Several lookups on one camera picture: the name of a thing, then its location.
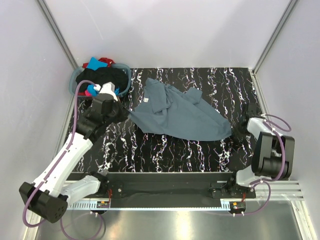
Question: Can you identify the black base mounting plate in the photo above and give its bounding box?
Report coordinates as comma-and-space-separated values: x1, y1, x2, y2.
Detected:
64, 172, 256, 208

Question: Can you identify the pink garment in basket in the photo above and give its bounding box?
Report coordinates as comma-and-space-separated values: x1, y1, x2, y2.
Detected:
84, 90, 92, 97

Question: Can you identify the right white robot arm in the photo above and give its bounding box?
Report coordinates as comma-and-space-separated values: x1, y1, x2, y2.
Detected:
226, 103, 295, 199

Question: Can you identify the black t shirt in basket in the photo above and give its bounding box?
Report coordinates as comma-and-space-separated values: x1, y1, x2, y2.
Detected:
75, 67, 129, 93

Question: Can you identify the grey blue t shirt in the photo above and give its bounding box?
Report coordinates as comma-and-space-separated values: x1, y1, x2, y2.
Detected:
129, 78, 232, 142

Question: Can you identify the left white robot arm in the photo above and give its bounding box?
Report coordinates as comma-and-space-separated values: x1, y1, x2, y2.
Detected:
19, 82, 127, 228

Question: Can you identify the cyan t shirt in basket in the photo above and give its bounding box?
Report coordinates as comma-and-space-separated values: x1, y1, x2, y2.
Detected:
85, 57, 108, 97

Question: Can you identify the teal plastic laundry basket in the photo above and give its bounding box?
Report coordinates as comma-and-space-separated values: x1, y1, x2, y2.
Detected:
69, 63, 132, 98

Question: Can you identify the red t shirt in basket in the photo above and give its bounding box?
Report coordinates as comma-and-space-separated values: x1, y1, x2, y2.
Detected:
82, 57, 119, 94

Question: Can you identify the aluminium frame rail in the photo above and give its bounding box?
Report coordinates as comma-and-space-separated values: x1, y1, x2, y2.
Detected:
57, 184, 304, 212

